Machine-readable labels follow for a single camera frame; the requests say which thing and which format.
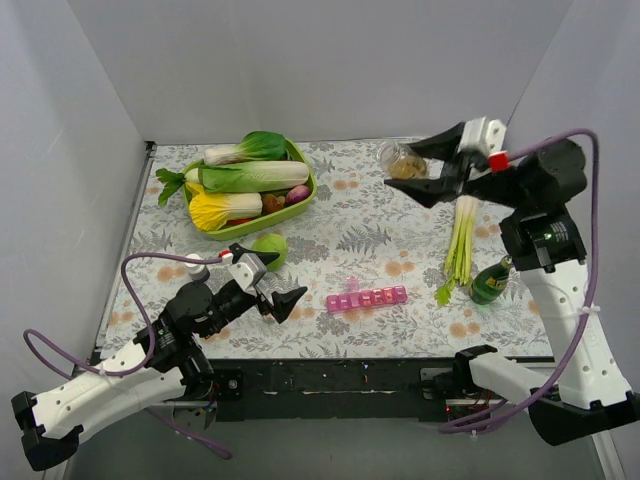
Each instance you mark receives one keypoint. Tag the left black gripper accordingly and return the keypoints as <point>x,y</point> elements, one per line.
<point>261,292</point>

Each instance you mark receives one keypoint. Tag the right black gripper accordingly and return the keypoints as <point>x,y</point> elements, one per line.
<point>463,168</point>

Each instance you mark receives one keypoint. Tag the clear pill bottle yellow capsules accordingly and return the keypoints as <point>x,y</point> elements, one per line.
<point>401,162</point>

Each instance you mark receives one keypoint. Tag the pink weekly pill organizer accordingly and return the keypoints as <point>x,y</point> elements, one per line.
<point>354,298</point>

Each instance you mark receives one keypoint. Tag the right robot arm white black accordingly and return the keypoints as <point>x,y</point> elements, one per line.
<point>586,393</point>

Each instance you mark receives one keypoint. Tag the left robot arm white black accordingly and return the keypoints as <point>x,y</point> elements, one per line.
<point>162,362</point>

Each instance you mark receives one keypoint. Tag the round green cabbage toy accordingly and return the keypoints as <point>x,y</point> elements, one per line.
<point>273,243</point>

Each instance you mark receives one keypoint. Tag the green plastic tray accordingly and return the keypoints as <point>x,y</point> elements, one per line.
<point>230,232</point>

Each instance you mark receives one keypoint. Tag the red pepper toy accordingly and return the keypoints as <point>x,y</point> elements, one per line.
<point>235,222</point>

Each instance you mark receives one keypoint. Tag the small white cap blue bottle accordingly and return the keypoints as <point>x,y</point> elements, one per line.
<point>197,272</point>

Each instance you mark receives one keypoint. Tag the brown mushroom toy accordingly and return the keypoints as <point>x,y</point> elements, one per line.
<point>272,204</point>

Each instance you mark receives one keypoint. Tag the purple onion toy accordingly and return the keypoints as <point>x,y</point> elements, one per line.
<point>297,195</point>

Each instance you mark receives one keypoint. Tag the yellow cabbage toy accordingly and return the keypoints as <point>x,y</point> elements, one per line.
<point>211,212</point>

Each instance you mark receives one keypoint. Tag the green celery stalk toy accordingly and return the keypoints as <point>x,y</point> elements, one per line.
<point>458,261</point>

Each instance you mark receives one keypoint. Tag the long green napa cabbage toy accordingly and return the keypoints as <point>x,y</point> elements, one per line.
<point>253,177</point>

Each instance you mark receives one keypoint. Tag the floral table mat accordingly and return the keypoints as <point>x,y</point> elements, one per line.
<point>355,228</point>

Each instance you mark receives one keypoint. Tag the green round jar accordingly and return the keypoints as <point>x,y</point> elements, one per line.
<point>489,283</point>

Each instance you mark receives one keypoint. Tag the bok choy toy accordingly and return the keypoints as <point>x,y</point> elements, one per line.
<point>255,146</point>

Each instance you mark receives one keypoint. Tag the white radish with leaves toy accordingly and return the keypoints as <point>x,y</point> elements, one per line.
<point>173,181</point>

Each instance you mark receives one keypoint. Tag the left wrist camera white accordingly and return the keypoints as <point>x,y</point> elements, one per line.
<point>247,272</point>

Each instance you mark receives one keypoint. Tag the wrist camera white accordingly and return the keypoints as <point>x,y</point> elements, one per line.
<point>482,135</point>
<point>247,272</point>

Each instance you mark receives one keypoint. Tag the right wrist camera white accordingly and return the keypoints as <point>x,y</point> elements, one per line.
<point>482,135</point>

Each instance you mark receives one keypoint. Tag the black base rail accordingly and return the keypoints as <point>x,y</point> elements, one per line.
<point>378,388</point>

